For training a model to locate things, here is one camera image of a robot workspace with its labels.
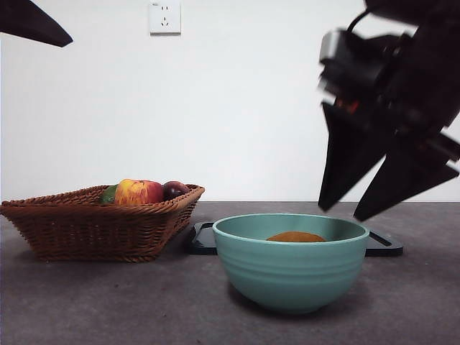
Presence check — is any brown kiwi fruit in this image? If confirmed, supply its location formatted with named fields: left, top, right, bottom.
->
left=265, top=231, right=327, bottom=243

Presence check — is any teal ribbed bowl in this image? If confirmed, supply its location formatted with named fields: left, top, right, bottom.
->
left=211, top=213, right=370, bottom=316

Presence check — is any black rectangular tray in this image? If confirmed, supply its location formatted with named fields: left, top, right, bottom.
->
left=185, top=221, right=404, bottom=257

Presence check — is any dark red plum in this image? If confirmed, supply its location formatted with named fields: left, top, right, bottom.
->
left=162, top=180, right=190, bottom=202

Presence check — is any green avocado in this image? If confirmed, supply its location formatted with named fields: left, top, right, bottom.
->
left=99, top=185, right=119, bottom=205

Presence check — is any red yellow apple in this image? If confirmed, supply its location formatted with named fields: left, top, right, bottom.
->
left=114, top=178, right=165, bottom=206

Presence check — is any brown wicker basket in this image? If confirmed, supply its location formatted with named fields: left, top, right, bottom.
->
left=0, top=184, right=206, bottom=262

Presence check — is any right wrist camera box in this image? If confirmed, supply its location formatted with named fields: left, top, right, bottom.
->
left=318, top=29, right=360, bottom=73

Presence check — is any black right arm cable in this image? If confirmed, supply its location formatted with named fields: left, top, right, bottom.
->
left=346, top=9, right=377, bottom=35

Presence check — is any white wall socket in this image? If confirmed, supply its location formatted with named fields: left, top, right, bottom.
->
left=149, top=1, right=182, bottom=37

